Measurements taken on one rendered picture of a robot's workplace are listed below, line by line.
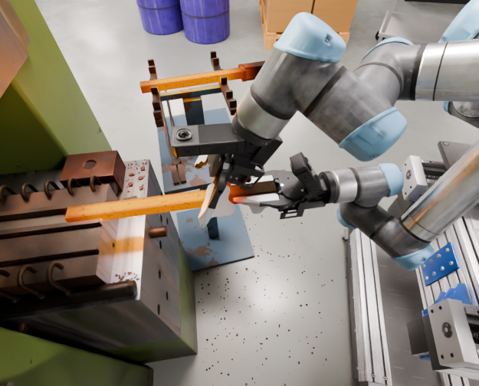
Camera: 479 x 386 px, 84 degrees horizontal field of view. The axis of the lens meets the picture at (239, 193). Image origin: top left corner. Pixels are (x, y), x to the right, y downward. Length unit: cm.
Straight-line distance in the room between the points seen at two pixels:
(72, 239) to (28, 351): 21
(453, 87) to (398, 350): 112
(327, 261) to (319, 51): 140
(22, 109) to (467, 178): 89
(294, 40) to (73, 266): 51
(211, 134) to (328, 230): 140
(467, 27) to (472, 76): 19
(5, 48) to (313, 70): 37
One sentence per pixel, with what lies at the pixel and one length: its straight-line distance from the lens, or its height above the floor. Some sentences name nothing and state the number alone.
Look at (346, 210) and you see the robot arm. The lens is 71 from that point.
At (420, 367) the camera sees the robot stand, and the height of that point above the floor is 21.
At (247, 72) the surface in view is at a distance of 93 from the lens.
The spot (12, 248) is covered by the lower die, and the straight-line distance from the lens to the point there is 66.
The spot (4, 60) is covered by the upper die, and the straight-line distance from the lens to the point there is 45.
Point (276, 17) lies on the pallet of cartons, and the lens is 335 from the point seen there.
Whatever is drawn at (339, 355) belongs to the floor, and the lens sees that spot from 153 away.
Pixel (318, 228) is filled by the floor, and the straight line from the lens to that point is 173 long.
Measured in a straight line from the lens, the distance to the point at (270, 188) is 55.
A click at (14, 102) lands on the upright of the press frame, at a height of 111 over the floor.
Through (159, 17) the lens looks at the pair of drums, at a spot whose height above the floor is 19.
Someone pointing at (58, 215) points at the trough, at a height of 99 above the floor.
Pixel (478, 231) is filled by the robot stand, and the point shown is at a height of 73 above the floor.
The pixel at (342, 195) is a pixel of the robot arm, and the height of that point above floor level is 100.
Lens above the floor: 145
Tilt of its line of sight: 53 degrees down
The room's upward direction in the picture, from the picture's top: straight up
